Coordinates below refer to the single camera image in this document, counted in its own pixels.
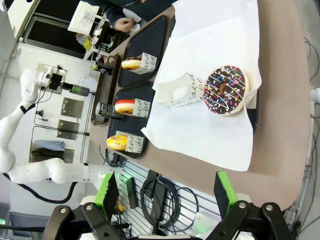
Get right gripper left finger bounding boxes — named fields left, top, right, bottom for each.
left=44, top=171, right=120, bottom=240

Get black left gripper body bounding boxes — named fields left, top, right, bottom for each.
left=48, top=72, right=64, bottom=91

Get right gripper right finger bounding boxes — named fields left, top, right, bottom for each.
left=207, top=169, right=293, bottom=240

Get yellow donut with sprinkles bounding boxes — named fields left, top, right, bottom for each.
left=106, top=134, right=130, bottom=151

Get red glazed donut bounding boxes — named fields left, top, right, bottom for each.
left=114, top=98, right=136, bottom=115

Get white printed paper donut sleeve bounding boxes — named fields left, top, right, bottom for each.
left=116, top=130, right=145, bottom=154
left=129, top=51, right=158, bottom=75
left=156, top=72, right=258, bottom=116
left=131, top=98, right=152, bottom=118

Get chocolate glazed donut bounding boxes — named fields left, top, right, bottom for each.
left=121, top=56, right=142, bottom=71

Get person's bare hand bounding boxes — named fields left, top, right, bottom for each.
left=113, top=17, right=136, bottom=32

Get small black rectangular box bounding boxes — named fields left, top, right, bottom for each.
left=125, top=176, right=138, bottom=210

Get grey slotted base panel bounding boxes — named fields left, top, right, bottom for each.
left=109, top=159, right=226, bottom=240

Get black lime Pepsi can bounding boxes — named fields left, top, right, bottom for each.
left=92, top=62, right=115, bottom=76

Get black power adapter brick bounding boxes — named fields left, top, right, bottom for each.
left=149, top=177, right=169, bottom=221

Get folded blue cloth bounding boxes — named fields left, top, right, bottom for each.
left=33, top=139, right=66, bottom=152

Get black plastic serving tray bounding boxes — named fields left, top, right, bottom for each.
left=246, top=87, right=260, bottom=135
left=117, top=14, right=169, bottom=89
left=106, top=83, right=157, bottom=160

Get white paper shopping bag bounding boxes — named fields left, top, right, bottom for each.
left=67, top=0, right=111, bottom=35

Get large white paper sheet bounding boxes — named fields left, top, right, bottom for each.
left=141, top=0, right=262, bottom=172

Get person's dark clothed body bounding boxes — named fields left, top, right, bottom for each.
left=104, top=0, right=176, bottom=23

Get chocolate donut with rainbow sprinkles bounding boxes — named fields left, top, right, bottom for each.
left=201, top=65, right=250, bottom=116

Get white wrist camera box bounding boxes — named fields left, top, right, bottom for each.
left=37, top=66, right=55, bottom=86

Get grey metal wall plate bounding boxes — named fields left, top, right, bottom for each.
left=60, top=97, right=85, bottom=119
left=56, top=119, right=80, bottom=141

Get white paper wall notice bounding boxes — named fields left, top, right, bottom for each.
left=79, top=74, right=98, bottom=93

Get black coiled power cable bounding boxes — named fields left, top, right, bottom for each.
left=139, top=174, right=200, bottom=227

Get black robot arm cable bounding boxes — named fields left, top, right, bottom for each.
left=2, top=172, right=80, bottom=204

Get aluminium table frame leg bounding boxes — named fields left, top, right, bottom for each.
left=283, top=159, right=312, bottom=226

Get thin black floor cables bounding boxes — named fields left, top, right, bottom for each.
left=302, top=37, right=320, bottom=81

